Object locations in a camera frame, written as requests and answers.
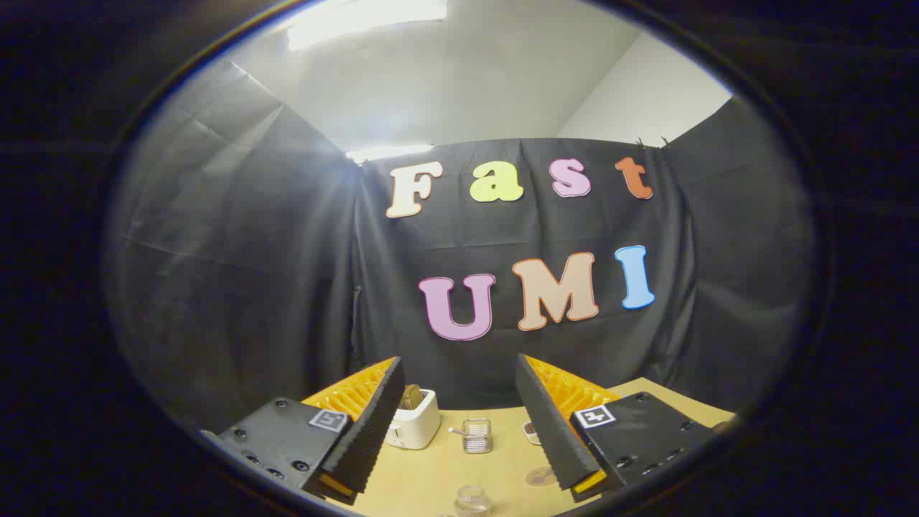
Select wooden table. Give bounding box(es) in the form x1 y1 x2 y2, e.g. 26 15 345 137
352 377 737 517

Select metal wire basket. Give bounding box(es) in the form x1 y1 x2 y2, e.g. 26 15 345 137
462 419 493 455

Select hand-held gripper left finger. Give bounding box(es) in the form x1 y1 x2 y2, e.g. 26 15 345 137
201 357 406 507

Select white toaster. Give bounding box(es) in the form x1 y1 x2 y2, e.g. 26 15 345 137
384 388 442 450

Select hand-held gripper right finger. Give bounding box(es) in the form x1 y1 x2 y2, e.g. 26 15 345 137
516 353 719 503

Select clear glass juice bottle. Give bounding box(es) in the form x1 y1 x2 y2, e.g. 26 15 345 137
454 485 494 517

